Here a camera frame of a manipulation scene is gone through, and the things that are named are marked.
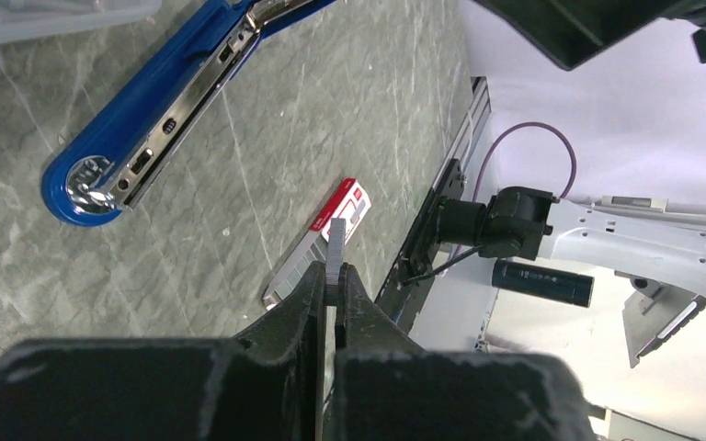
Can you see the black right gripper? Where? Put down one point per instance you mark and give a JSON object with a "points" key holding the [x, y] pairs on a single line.
{"points": [[572, 32]]}

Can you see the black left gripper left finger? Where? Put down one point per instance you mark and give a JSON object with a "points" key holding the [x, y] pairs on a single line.
{"points": [[264, 383]]}

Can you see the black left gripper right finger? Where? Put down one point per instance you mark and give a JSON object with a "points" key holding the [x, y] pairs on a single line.
{"points": [[387, 387]]}

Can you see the grey staple strip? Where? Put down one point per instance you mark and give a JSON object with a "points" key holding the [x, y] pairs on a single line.
{"points": [[334, 261]]}

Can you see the red white staples box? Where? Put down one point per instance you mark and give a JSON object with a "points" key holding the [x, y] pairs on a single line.
{"points": [[349, 202]]}

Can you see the blue black stapler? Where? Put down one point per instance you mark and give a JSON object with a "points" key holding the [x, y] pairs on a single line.
{"points": [[110, 165]]}

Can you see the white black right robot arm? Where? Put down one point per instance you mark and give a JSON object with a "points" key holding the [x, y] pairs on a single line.
{"points": [[623, 85]]}

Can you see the clear plastic screw organizer box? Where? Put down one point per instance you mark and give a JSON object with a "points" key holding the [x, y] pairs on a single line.
{"points": [[28, 20]]}

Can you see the aluminium frame rail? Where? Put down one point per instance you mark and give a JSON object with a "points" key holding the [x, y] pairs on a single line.
{"points": [[471, 129]]}

